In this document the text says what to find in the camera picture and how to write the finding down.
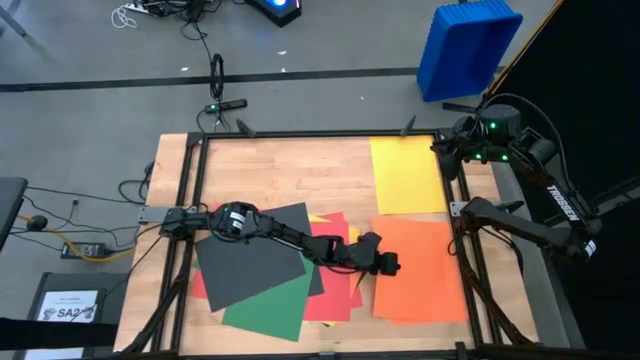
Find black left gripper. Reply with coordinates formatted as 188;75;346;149
345;232;385;292

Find black paper sheet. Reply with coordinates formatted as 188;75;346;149
305;263;326;298
192;201;315;314

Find black clamp lever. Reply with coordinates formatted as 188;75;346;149
492;199;526;215

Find blue plastic bin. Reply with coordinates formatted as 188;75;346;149
416;0;525;104

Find black partition panel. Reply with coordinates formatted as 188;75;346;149
481;0;640;360

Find black computer with lights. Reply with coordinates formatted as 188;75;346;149
246;0;304;28

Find black USB hub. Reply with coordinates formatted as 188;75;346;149
203;98;249;115

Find white SA2 label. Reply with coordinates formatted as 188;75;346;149
35;289;100;324

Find black case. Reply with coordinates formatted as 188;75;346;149
23;271;130;360

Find black furniture corner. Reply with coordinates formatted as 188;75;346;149
0;175;30;254

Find grey metal leg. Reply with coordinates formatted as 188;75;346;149
0;0;54;59

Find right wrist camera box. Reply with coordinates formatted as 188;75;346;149
438;151;464;183

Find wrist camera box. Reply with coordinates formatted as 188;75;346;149
438;151;464;183
380;251;402;278

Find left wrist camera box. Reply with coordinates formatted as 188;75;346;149
380;251;402;278

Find black aluminium table frame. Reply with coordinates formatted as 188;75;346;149
113;128;544;360

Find yellow floor cable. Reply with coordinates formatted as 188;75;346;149
17;213;137;265

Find coiled black cable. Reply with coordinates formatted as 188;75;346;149
209;52;226;103

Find tangled black cables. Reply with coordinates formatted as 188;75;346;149
142;0;236;66

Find black floor cable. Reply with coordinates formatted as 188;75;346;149
19;159;169;301

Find white cable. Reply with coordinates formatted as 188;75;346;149
110;3;140;30

